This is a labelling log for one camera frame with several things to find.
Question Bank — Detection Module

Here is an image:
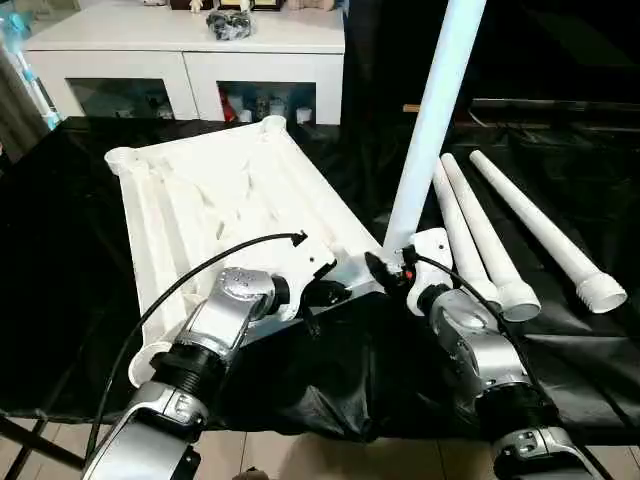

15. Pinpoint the white plastic table leg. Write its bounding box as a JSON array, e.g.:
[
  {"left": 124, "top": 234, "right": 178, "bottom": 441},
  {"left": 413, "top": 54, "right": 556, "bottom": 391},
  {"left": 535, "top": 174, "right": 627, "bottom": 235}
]
[
  {"left": 439, "top": 153, "right": 543, "bottom": 323},
  {"left": 469, "top": 149, "right": 629, "bottom": 316},
  {"left": 432, "top": 159, "right": 505, "bottom": 312},
  {"left": 381, "top": 0, "right": 489, "bottom": 262}
]

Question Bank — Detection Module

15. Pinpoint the white plastic table top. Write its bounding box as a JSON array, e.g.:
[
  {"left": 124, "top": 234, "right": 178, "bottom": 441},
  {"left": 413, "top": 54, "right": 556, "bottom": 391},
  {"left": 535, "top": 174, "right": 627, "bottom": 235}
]
[{"left": 103, "top": 114, "right": 402, "bottom": 390}]

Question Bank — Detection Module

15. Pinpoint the black glossy mat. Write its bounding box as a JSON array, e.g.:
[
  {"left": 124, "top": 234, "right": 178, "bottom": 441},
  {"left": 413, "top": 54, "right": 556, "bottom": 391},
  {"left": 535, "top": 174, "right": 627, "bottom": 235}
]
[{"left": 0, "top": 115, "right": 640, "bottom": 446}]

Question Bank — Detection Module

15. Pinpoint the white cabinet with glass doors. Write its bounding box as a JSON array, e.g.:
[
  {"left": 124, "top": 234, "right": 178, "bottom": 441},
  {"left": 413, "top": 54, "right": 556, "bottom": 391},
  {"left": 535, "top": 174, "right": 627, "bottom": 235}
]
[{"left": 22, "top": 0, "right": 348, "bottom": 127}]

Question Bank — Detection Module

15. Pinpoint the blue and clear plastic wrap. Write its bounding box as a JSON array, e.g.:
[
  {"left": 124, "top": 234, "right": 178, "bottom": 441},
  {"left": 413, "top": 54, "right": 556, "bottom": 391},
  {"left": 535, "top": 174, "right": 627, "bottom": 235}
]
[{"left": 0, "top": 9, "right": 62, "bottom": 132}]

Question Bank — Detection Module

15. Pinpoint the grey curtain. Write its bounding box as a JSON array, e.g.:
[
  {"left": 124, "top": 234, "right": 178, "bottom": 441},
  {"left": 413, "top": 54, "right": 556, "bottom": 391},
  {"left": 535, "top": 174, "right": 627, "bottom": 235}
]
[{"left": 0, "top": 44, "right": 52, "bottom": 162}]

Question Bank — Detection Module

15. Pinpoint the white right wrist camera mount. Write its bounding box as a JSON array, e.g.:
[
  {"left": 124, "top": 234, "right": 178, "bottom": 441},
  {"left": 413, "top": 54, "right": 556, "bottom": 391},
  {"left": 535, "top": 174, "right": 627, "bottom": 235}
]
[{"left": 398, "top": 227, "right": 455, "bottom": 317}]

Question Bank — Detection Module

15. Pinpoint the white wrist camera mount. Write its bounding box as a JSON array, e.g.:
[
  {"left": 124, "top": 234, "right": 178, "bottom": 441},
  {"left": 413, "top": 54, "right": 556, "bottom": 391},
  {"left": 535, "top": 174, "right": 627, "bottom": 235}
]
[
  {"left": 398, "top": 227, "right": 455, "bottom": 317},
  {"left": 278, "top": 243, "right": 342, "bottom": 325}
]

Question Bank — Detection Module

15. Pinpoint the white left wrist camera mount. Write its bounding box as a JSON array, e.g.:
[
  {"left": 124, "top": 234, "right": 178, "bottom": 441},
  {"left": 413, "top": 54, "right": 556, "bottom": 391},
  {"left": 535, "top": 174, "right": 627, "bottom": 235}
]
[{"left": 278, "top": 243, "right": 342, "bottom": 325}]

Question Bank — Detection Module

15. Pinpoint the black left wrist camera cable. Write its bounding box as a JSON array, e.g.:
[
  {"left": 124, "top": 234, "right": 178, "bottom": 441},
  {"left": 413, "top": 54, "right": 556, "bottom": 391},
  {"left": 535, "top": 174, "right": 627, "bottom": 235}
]
[{"left": 83, "top": 229, "right": 308, "bottom": 464}]

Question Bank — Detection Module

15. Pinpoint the black folding stand frame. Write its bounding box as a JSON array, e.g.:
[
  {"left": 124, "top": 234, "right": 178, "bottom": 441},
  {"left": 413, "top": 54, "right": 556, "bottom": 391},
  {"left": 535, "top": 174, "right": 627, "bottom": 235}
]
[{"left": 0, "top": 413, "right": 87, "bottom": 480}]

